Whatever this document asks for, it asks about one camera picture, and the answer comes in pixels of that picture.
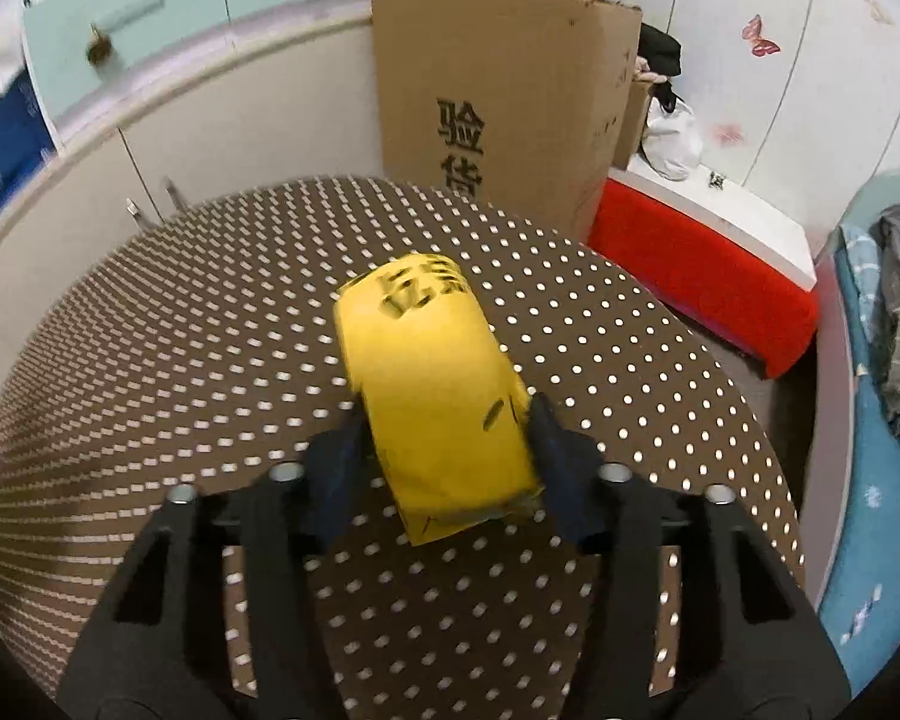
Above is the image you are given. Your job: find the beige curved cabinet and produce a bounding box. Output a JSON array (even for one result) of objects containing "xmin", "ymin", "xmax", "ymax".
[{"xmin": 0, "ymin": 0, "xmax": 383, "ymax": 392}]

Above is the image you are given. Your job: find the red bench with white top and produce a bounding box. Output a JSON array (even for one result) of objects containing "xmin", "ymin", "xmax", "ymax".
[{"xmin": 589, "ymin": 158, "xmax": 820, "ymax": 379}]

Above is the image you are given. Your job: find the brown polka dot tablecloth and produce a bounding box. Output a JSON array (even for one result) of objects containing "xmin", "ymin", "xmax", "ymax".
[{"xmin": 0, "ymin": 177, "xmax": 805, "ymax": 718}]

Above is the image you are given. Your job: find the mint green drawer unit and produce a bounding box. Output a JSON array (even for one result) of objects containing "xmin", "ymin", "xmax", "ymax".
[{"xmin": 22, "ymin": 0, "xmax": 382, "ymax": 125}]

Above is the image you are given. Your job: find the yellow plastic bag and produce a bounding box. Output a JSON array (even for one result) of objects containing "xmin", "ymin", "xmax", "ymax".
[{"xmin": 334, "ymin": 254, "xmax": 543, "ymax": 546}]

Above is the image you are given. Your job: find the white plastic bag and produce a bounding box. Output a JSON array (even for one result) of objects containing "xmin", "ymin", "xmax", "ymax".
[{"xmin": 640, "ymin": 98, "xmax": 704, "ymax": 182}]

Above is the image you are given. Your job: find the pinecone on left drawer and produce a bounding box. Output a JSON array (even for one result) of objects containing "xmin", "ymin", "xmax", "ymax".
[{"xmin": 86, "ymin": 25, "xmax": 113, "ymax": 68}]

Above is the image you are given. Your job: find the blue white shopping bag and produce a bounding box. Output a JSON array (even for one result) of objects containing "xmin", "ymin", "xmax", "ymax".
[{"xmin": 0, "ymin": 70, "xmax": 55, "ymax": 211}]

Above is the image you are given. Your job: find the large brown cardboard box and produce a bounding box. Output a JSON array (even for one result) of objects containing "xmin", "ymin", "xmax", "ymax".
[{"xmin": 372, "ymin": 0, "xmax": 642, "ymax": 241}]

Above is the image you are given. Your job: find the pink butterfly wall sticker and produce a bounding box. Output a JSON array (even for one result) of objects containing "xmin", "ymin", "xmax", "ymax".
[{"xmin": 741, "ymin": 15, "xmax": 781, "ymax": 57}]

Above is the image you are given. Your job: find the bed with blue sheet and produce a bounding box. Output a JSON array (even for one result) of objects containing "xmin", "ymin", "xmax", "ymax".
[{"xmin": 800, "ymin": 232, "xmax": 900, "ymax": 694}]

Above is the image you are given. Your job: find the black clothing behind box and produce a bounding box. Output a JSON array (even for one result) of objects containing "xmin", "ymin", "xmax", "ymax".
[{"xmin": 635, "ymin": 23, "xmax": 681, "ymax": 114}]

